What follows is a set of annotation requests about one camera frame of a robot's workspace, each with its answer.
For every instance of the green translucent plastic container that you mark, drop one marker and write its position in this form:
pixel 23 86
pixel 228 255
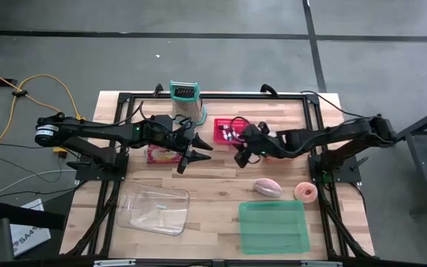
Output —
pixel 274 228

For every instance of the clear plastic container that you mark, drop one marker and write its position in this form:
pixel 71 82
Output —
pixel 154 207

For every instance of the black metal table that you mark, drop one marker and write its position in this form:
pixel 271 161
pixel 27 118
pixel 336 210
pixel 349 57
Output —
pixel 421 148

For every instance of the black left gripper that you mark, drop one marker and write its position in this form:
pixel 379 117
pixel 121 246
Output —
pixel 165 133

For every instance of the silver metal bracket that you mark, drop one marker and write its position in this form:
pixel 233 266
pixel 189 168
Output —
pixel 321 263
pixel 113 263

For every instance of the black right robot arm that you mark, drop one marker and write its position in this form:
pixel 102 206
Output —
pixel 332 135

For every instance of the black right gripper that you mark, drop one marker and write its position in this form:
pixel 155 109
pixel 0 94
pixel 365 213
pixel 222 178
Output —
pixel 259 142

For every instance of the black aluminium table frame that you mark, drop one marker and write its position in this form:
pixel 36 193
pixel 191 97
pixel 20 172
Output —
pixel 217 96

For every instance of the pink oval bread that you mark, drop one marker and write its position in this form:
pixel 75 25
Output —
pixel 268 187

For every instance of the teal metal box grater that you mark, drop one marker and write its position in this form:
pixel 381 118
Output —
pixel 184 92

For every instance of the red packaged snack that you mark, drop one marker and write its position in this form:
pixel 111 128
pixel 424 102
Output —
pixel 161 155

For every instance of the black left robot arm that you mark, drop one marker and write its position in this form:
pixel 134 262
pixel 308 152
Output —
pixel 98 130

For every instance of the small silver green tube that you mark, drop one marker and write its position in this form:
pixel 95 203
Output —
pixel 229 136

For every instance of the red plastic mesh basket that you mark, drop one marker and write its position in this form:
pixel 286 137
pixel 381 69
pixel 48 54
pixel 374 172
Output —
pixel 219 139

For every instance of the small clear white tube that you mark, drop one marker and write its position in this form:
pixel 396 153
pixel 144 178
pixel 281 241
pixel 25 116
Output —
pixel 224 132

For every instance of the white cardboard box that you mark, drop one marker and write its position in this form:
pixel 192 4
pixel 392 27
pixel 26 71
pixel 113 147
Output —
pixel 32 237

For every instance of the orange ridged pastry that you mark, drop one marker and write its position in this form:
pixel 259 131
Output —
pixel 273 160

